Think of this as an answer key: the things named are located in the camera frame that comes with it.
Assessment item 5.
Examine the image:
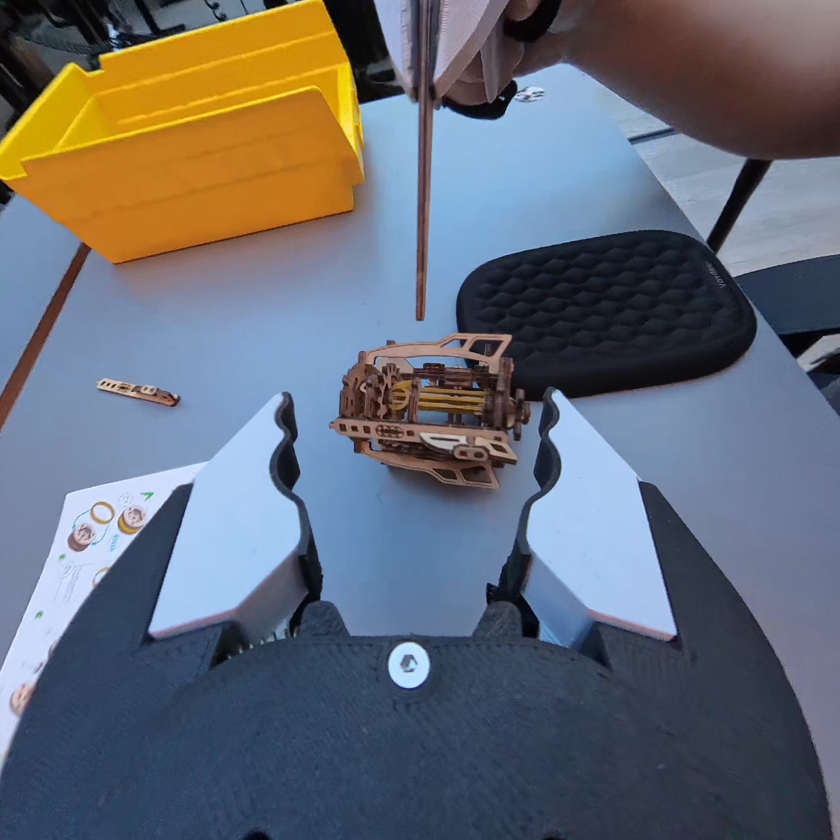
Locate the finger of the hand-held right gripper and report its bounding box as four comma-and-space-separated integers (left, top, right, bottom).
430, 0, 521, 120
373, 0, 424, 105

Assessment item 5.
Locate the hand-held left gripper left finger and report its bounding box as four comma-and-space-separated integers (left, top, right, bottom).
147, 392, 324, 647

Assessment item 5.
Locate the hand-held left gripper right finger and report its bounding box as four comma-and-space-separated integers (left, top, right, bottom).
489, 387, 678, 649

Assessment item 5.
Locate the thin wooden model panel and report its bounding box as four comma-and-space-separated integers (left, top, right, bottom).
415, 0, 436, 322

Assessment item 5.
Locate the wooden mechanical car model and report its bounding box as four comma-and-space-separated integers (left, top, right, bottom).
328, 333, 532, 490

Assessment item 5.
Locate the person's right forearm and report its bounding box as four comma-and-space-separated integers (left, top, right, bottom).
591, 0, 840, 161

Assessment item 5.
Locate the person's right hand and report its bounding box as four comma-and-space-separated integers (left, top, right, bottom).
507, 0, 624, 78

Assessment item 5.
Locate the illustrated instruction booklet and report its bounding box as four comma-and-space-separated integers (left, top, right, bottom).
0, 462, 210, 742

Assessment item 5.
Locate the small wooden strip part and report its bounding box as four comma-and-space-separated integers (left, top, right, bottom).
96, 378, 182, 408

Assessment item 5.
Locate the black honeycomb cushion pad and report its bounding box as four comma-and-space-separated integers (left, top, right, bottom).
455, 230, 760, 401

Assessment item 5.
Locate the yellow plastic storage bin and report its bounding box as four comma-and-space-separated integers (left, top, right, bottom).
0, 0, 366, 265

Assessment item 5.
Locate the black office chair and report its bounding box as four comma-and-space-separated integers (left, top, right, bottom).
705, 157, 840, 358

